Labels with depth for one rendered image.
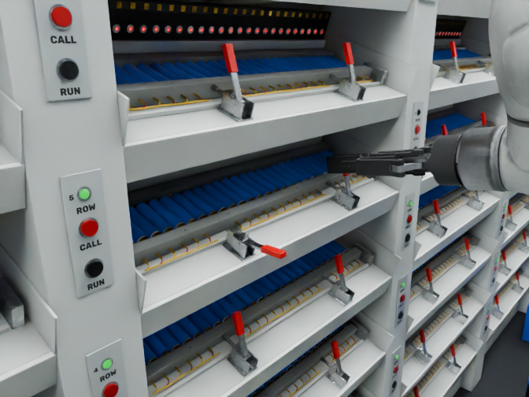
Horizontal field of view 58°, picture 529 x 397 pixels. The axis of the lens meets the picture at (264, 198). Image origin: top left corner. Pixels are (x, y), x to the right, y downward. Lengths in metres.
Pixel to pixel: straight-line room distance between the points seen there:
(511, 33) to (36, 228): 0.51
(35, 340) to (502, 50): 0.58
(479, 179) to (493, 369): 1.51
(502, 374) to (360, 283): 1.22
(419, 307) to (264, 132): 0.81
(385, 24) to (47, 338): 0.77
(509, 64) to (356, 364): 0.71
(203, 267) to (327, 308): 0.34
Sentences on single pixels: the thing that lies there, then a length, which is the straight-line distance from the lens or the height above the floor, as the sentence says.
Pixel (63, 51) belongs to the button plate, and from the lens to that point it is 0.46.
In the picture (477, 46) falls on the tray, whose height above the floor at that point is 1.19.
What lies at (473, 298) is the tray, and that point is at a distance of 1.82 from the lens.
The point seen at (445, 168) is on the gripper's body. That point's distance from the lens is 0.72.
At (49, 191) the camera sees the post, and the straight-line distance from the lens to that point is 0.47.
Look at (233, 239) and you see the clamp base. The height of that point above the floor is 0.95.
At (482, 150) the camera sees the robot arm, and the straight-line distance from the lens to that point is 0.70.
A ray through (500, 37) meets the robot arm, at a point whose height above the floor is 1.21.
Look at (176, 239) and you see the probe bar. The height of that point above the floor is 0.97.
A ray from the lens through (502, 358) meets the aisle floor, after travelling 2.23.
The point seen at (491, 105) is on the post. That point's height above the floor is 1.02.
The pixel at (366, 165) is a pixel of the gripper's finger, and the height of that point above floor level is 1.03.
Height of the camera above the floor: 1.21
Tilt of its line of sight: 18 degrees down
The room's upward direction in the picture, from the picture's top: 1 degrees counter-clockwise
